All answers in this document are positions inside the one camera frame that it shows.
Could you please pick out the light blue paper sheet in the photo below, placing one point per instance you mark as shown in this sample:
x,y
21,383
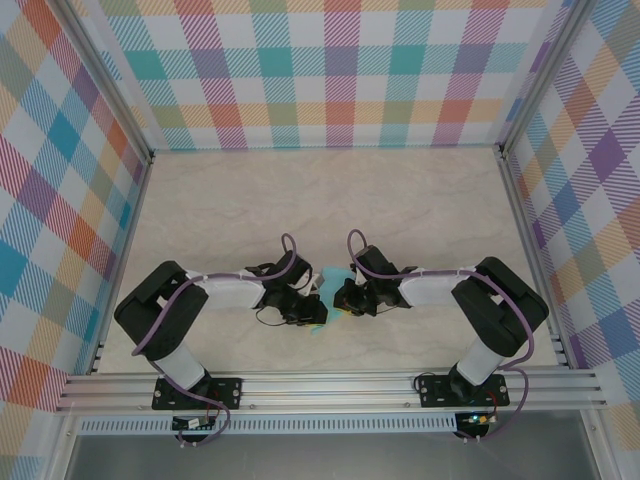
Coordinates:
x,y
334,282

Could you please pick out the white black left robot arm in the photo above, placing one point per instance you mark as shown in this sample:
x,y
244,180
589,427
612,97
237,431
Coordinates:
x,y
235,295

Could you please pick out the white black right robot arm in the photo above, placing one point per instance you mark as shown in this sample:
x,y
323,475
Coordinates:
x,y
430,295

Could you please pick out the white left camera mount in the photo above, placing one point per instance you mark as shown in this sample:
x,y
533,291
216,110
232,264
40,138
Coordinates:
x,y
302,290

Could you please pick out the long aluminium base rail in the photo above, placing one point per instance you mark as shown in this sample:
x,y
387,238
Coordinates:
x,y
325,387

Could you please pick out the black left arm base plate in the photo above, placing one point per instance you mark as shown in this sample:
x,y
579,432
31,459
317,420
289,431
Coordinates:
x,y
227,392

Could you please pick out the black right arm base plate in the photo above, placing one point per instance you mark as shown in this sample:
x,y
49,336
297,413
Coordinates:
x,y
432,392

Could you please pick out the aluminium table side rail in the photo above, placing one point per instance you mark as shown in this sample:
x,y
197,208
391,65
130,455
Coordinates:
x,y
135,210
520,210

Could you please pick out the aluminium frame post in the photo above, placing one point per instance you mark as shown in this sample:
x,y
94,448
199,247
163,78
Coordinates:
x,y
102,75
543,75

